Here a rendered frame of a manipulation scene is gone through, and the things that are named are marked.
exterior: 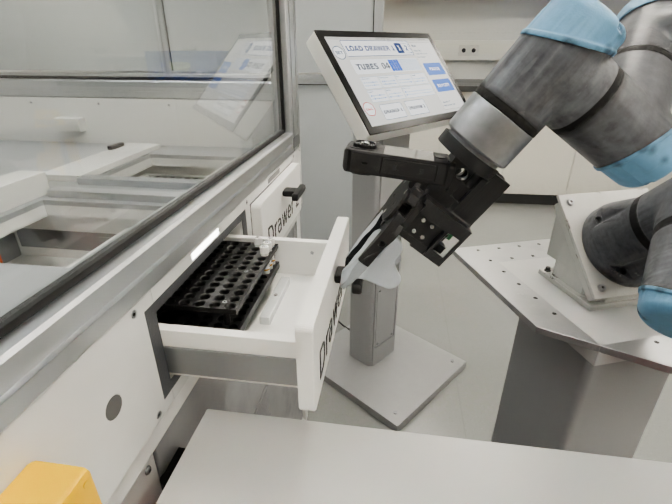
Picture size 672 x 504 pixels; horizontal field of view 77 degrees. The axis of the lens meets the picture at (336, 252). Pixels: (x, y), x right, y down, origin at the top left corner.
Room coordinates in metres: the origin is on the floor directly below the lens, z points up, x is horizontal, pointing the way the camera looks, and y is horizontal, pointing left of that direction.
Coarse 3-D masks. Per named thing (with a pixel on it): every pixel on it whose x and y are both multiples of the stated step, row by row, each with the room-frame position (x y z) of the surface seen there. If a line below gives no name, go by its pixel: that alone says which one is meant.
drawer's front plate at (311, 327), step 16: (336, 224) 0.57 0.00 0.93; (336, 240) 0.52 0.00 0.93; (336, 256) 0.47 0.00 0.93; (320, 272) 0.43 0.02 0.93; (320, 288) 0.39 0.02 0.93; (336, 288) 0.47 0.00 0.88; (304, 304) 0.36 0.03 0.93; (320, 304) 0.36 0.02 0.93; (304, 320) 0.33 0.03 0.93; (320, 320) 0.36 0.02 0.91; (336, 320) 0.47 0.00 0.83; (304, 336) 0.32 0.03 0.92; (320, 336) 0.36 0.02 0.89; (304, 352) 0.32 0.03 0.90; (304, 368) 0.32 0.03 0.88; (304, 384) 0.32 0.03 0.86; (320, 384) 0.35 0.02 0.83; (304, 400) 0.32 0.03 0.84
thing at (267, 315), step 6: (282, 282) 0.54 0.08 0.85; (288, 282) 0.55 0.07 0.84; (276, 288) 0.53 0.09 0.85; (282, 288) 0.53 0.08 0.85; (276, 294) 0.51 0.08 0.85; (282, 294) 0.52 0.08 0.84; (270, 300) 0.50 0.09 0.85; (276, 300) 0.50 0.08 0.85; (270, 306) 0.48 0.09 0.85; (276, 306) 0.49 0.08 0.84; (264, 312) 0.47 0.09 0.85; (270, 312) 0.47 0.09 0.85; (264, 318) 0.46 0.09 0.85; (270, 318) 0.46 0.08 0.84; (264, 324) 0.46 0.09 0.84
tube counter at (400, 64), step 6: (378, 60) 1.31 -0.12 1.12; (384, 60) 1.33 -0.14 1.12; (390, 60) 1.35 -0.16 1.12; (396, 60) 1.36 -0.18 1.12; (402, 60) 1.38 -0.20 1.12; (408, 60) 1.41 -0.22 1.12; (414, 60) 1.43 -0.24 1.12; (384, 66) 1.31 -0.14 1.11; (390, 66) 1.33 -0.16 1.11; (396, 66) 1.34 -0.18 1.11; (402, 66) 1.36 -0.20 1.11; (408, 66) 1.38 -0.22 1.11; (414, 66) 1.41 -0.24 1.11; (420, 66) 1.43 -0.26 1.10
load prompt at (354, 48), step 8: (344, 40) 1.27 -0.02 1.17; (352, 40) 1.29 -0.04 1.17; (360, 40) 1.32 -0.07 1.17; (368, 40) 1.34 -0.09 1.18; (376, 40) 1.37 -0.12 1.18; (344, 48) 1.25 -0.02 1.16; (352, 48) 1.27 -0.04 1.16; (360, 48) 1.29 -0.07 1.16; (368, 48) 1.32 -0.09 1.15; (376, 48) 1.34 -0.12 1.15; (384, 48) 1.37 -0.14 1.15; (392, 48) 1.39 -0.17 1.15; (400, 48) 1.42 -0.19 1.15; (408, 48) 1.45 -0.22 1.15; (352, 56) 1.25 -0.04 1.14
